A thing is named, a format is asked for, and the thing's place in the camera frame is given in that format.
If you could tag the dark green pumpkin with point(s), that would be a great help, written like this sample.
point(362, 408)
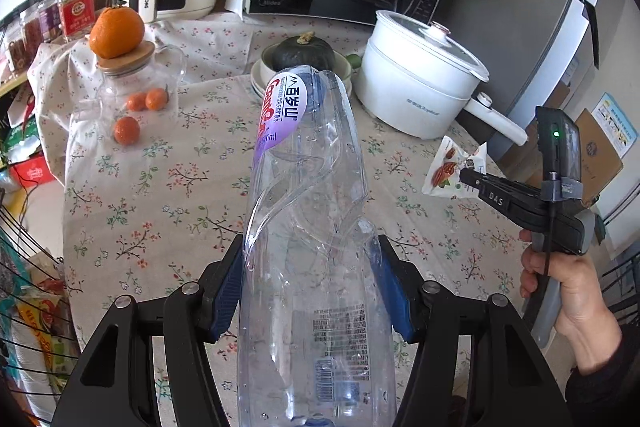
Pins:
point(305, 49)

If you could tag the glass jar with wooden lid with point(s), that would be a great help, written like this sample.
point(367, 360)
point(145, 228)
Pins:
point(137, 91)

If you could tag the lower cardboard box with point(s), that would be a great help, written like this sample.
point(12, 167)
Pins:
point(600, 161)

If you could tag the white electric cooking pot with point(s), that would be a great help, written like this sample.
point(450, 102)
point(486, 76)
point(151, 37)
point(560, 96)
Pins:
point(417, 79)

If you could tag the red label glass jar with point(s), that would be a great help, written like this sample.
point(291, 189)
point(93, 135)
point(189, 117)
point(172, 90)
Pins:
point(77, 17)

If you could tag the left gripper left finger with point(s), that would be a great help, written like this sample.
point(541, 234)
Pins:
point(221, 282)

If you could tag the grey refrigerator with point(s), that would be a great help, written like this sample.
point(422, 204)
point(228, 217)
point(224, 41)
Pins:
point(527, 46)

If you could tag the stacked white plates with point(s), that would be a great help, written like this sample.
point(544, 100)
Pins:
point(259, 84)

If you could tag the large orange on jar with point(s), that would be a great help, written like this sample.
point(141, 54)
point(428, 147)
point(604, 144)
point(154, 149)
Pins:
point(117, 31)

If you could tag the white nut snack packet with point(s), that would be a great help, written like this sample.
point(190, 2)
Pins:
point(443, 176)

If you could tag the small orange in jar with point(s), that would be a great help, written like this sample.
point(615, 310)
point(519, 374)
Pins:
point(156, 99)
point(136, 102)
point(126, 131)

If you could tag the person right hand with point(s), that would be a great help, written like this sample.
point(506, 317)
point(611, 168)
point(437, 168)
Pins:
point(584, 320)

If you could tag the black wire rack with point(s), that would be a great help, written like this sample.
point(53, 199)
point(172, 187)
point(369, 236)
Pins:
point(39, 347)

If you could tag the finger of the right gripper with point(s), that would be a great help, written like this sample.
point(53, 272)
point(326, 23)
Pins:
point(487, 185)

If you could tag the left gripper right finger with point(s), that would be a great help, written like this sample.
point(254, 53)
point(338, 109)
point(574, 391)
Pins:
point(400, 285)

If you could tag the clear plastic water bottle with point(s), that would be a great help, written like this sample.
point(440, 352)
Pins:
point(315, 341)

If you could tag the floral tablecloth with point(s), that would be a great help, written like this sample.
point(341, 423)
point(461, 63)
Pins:
point(146, 218)

